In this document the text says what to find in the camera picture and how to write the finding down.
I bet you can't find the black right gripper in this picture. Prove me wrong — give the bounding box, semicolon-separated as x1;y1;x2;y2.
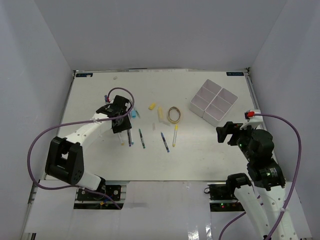
215;121;256;162

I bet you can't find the green pen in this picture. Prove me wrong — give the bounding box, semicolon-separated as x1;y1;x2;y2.
138;128;146;149

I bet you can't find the blue pen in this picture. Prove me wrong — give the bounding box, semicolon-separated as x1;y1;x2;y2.
160;131;170;153

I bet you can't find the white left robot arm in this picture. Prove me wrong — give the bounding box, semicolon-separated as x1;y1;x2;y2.
45;95;132;200

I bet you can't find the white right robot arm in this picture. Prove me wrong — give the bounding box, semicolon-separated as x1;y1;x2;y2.
216;121;298;240

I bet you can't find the light blue marker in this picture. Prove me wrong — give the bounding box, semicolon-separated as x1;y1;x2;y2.
130;108;137;119

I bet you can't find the orange tipped white pen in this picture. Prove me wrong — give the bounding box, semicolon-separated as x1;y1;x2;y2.
117;133;125;146

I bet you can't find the white divided organizer box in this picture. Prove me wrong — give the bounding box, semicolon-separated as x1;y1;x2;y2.
189;79;238;127

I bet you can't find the teal tipped white pen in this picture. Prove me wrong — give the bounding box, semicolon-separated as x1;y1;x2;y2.
127;129;134;147

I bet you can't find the yellow tipped white pen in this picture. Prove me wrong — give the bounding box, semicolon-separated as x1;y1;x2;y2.
172;124;178;147

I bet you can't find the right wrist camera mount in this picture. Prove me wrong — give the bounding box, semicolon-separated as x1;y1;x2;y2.
240;109;264;130

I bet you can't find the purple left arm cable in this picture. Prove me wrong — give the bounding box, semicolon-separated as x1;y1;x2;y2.
27;87;136;210

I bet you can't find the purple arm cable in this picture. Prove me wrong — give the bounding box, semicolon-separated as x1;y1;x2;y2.
27;87;136;210
218;112;302;240

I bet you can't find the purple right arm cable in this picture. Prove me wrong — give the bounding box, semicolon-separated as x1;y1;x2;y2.
218;112;302;240

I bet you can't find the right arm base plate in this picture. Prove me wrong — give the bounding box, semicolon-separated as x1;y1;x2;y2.
203;183;244;213

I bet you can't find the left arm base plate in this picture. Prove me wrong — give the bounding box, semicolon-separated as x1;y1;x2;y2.
74;184;127;208

